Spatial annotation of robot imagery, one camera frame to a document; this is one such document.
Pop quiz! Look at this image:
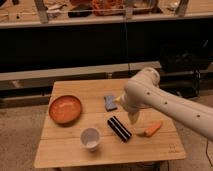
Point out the blue sponge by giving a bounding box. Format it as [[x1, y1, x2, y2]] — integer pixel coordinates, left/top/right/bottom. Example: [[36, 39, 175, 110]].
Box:
[[104, 95, 117, 111]]

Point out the wooden table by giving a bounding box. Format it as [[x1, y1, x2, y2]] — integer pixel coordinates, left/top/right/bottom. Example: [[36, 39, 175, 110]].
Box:
[[34, 79, 186, 168]]

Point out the orange bowl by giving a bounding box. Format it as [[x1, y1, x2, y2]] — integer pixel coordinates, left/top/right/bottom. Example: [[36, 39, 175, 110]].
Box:
[[49, 95, 82, 124]]

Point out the black object on shelf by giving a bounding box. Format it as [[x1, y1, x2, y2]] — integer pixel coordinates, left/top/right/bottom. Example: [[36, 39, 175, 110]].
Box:
[[68, 4, 92, 18]]

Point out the hanging black cable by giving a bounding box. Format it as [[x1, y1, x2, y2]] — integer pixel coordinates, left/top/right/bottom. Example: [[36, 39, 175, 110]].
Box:
[[123, 0, 132, 79]]

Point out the black striped box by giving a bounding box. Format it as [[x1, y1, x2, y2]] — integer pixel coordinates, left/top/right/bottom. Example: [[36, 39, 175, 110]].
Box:
[[107, 116, 132, 142]]

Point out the orange carrot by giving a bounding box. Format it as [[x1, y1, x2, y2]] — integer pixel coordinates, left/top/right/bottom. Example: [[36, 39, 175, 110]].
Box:
[[139, 121, 162, 137]]

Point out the orange object on shelf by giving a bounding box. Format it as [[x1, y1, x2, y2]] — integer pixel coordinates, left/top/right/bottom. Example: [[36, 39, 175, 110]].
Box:
[[91, 0, 158, 16]]

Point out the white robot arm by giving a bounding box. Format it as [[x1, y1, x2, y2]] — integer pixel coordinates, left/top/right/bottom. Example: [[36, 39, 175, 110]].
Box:
[[116, 67, 213, 141]]

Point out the white paper cup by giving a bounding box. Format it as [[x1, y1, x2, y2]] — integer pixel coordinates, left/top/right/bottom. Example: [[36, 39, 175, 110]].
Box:
[[80, 127, 100, 151]]

